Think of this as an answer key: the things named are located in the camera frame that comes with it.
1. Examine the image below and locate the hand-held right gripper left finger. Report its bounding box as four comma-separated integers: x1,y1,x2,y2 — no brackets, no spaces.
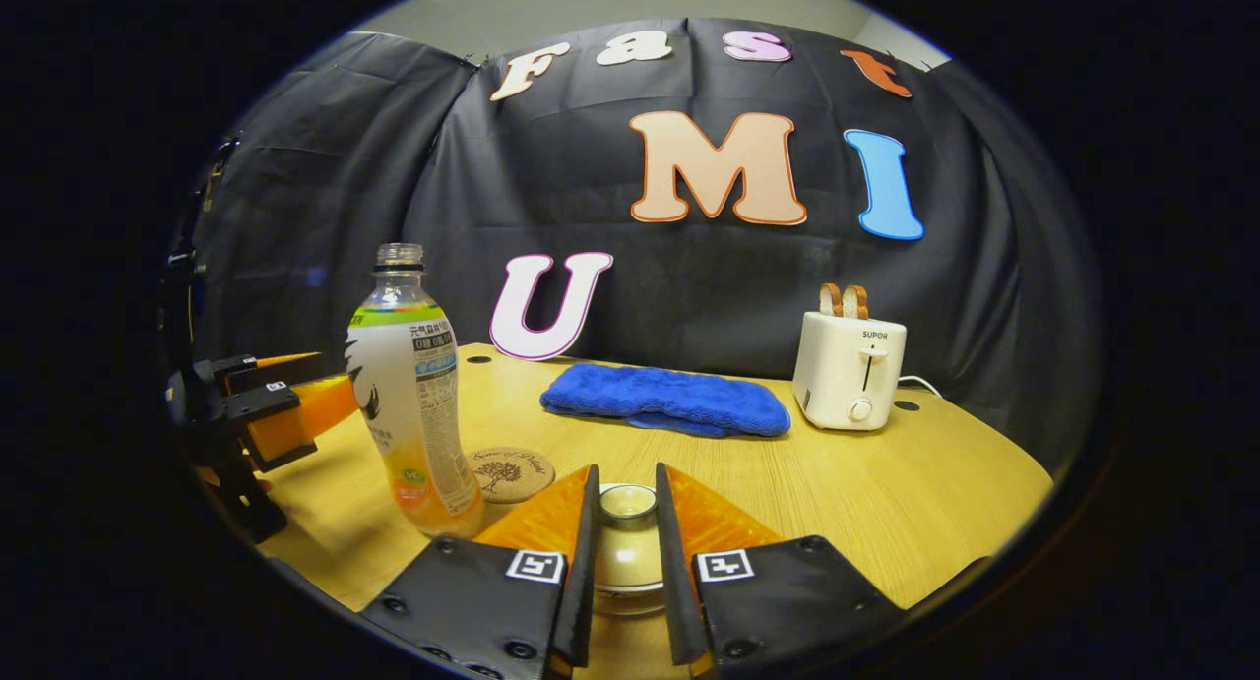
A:
359,464,601,680

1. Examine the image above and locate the clear water bottle white label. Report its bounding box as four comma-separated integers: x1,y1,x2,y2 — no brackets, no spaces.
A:
345,243,486,539

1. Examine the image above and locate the blue towel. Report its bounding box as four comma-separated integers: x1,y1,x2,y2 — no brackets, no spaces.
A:
539,362,791,439

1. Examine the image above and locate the cream teacup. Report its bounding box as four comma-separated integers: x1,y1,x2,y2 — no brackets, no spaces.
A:
591,586,667,618

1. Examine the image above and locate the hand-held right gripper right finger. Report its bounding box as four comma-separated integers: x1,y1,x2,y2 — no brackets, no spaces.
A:
655,462,907,680

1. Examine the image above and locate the round wooden coaster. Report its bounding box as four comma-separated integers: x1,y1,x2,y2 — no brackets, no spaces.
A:
468,447,556,505

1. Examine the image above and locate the black backdrop cloth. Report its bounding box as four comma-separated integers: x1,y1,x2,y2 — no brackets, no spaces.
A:
192,16,1103,474

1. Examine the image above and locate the white toaster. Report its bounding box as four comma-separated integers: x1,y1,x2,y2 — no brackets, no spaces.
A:
792,311,908,432

